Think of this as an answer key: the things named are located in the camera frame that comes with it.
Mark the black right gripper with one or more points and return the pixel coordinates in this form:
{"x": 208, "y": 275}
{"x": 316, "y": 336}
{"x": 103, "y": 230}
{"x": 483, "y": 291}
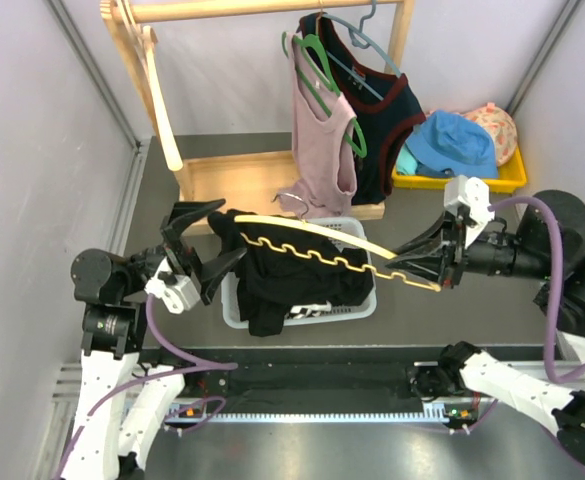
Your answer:
{"x": 446, "y": 266}

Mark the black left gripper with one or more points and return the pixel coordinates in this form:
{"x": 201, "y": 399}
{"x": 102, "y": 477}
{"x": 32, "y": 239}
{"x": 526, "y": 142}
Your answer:
{"x": 181, "y": 257}

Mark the small black tank top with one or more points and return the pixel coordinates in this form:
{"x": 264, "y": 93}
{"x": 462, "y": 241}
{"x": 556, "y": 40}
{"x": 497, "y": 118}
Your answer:
{"x": 266, "y": 318}

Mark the black white striped tank top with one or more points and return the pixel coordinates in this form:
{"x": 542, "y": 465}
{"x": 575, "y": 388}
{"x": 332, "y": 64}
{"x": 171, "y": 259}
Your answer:
{"x": 309, "y": 310}

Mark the navy maroon-trimmed jersey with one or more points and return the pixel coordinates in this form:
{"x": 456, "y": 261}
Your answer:
{"x": 386, "y": 108}

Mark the pink tank top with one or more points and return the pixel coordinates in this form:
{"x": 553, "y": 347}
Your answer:
{"x": 325, "y": 187}

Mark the beige wooden hanger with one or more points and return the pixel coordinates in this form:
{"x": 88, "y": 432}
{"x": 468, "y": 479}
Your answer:
{"x": 144, "y": 41}

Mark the green plastic hanger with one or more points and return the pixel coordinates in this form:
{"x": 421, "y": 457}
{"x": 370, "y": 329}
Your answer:
{"x": 323, "y": 123}

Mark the blue plastic hanger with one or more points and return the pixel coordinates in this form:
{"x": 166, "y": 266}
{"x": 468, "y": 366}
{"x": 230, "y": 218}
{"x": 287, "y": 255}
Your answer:
{"x": 361, "y": 41}

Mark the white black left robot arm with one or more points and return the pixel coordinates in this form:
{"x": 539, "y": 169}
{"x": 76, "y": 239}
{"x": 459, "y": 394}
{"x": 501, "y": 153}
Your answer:
{"x": 130, "y": 373}

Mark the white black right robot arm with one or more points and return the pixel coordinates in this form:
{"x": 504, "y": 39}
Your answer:
{"x": 548, "y": 246}

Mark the wooden clothes rack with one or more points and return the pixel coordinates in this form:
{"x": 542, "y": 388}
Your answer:
{"x": 248, "y": 181}

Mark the white plastic laundry basket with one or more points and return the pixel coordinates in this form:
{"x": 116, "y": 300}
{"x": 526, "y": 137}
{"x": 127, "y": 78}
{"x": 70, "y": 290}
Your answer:
{"x": 229, "y": 285}

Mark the yellow plastic bin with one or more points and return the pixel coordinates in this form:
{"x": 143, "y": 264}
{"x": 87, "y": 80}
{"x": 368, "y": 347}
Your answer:
{"x": 512, "y": 176}

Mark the blue bucket hat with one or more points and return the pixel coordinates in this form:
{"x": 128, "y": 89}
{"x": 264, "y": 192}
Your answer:
{"x": 447, "y": 145}

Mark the pink floral hat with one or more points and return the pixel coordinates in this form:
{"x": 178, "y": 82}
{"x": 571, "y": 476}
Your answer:
{"x": 497, "y": 133}

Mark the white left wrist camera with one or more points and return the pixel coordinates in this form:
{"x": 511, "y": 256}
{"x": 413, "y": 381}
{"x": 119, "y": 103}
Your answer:
{"x": 178, "y": 292}

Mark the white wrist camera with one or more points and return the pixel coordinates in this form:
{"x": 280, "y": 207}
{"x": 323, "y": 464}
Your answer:
{"x": 469, "y": 198}
{"x": 178, "y": 292}

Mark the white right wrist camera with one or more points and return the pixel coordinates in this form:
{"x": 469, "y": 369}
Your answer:
{"x": 469, "y": 198}

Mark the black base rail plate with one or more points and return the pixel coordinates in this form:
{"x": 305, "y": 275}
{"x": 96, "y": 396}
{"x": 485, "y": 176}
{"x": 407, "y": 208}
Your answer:
{"x": 315, "y": 380}

